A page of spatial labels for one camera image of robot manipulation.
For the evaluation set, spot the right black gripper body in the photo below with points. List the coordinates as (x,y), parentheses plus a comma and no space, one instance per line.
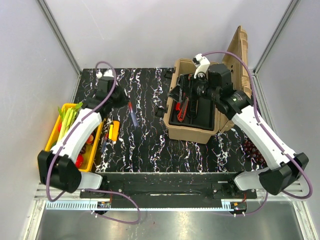
(201,89)

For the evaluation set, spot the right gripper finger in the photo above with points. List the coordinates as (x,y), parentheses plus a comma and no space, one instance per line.
(185,80)
(177,94)

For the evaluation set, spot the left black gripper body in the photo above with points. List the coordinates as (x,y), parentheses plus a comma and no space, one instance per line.
(119,99)

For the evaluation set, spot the black tool box tray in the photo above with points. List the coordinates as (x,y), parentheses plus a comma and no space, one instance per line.
(200,114)

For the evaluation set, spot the red handled pliers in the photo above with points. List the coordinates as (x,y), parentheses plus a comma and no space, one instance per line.
(182,110)

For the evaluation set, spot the yellow handled screwdriver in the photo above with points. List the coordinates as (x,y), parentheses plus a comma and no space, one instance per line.
(110,131)

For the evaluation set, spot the yellow utility knife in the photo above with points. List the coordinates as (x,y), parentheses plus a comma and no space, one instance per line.
(115,133)

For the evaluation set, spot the small blue red screwdriver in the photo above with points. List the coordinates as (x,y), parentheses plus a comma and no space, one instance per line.
(104,142)

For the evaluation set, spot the tan plastic tool box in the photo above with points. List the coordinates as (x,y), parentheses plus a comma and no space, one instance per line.
(235,59)

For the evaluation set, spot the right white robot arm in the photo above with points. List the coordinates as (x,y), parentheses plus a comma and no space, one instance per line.
(214,83)

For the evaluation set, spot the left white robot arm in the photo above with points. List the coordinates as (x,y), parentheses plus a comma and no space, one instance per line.
(57,166)

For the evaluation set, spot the black marble pattern mat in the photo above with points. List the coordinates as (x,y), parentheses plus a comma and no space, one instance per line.
(148,147)

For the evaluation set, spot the red cherry cluster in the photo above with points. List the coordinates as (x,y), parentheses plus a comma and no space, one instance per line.
(88,142)

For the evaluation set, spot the green white leek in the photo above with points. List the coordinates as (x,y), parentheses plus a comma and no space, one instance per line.
(68,116)

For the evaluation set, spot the yellow plastic bin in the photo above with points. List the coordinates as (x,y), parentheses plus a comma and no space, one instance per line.
(96,147)

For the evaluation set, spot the red apple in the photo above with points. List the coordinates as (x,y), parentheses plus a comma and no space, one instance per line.
(79,161)

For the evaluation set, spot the dark purple grape bunch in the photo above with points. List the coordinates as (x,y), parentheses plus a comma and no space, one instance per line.
(251,150)

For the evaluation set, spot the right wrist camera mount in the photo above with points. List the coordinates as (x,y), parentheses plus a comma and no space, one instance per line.
(202,64)

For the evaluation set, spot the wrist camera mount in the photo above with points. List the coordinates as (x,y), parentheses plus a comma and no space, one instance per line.
(202,64)
(107,73)

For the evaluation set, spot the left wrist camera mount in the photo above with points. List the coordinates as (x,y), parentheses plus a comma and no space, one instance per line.
(107,73)

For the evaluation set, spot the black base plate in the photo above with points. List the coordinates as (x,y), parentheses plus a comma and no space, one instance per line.
(176,190)

